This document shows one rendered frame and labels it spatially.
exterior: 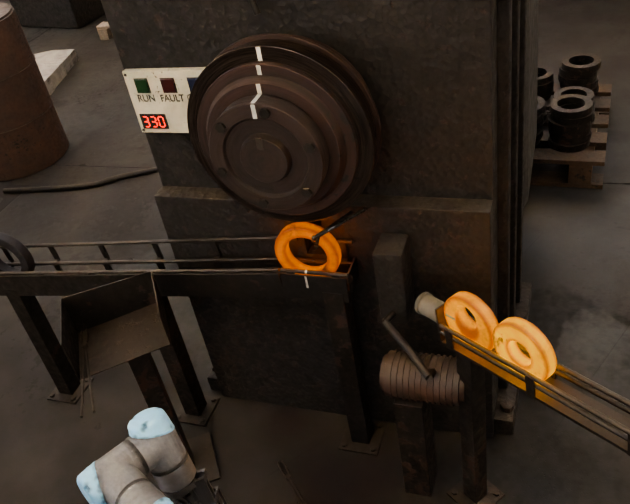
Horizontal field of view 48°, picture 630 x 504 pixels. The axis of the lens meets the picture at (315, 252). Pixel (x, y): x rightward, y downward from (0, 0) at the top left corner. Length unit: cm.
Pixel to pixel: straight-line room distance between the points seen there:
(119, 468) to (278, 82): 85
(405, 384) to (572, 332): 100
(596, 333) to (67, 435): 193
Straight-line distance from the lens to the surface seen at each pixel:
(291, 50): 159
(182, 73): 190
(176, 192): 210
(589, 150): 350
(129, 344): 205
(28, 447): 282
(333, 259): 189
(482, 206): 181
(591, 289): 292
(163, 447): 138
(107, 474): 135
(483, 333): 169
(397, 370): 188
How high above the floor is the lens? 189
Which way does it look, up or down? 36 degrees down
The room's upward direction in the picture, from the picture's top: 11 degrees counter-clockwise
